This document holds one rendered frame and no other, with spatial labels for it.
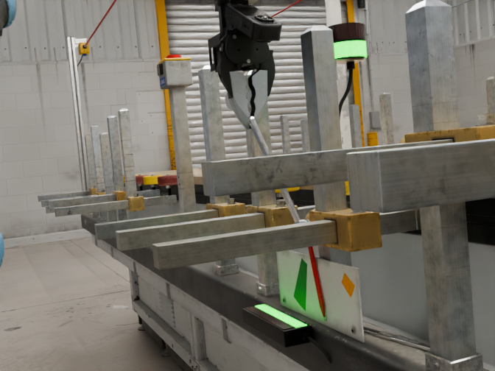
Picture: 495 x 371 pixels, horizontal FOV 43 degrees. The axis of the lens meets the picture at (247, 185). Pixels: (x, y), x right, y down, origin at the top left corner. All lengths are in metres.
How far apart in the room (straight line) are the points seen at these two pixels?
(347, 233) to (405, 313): 0.36
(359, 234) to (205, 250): 0.21
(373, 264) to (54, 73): 7.95
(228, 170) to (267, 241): 0.30
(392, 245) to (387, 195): 0.86
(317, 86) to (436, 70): 0.25
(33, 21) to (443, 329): 8.56
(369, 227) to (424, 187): 0.54
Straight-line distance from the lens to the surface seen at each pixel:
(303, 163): 0.56
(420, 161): 0.32
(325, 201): 0.90
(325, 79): 0.91
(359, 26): 0.94
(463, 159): 0.33
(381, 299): 1.23
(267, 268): 1.15
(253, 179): 0.54
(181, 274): 1.63
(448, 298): 0.71
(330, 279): 0.91
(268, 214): 1.08
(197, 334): 2.52
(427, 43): 0.70
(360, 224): 0.85
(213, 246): 0.80
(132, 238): 1.03
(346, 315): 0.89
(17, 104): 8.86
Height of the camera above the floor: 0.97
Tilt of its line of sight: 3 degrees down
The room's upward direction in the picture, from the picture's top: 5 degrees counter-clockwise
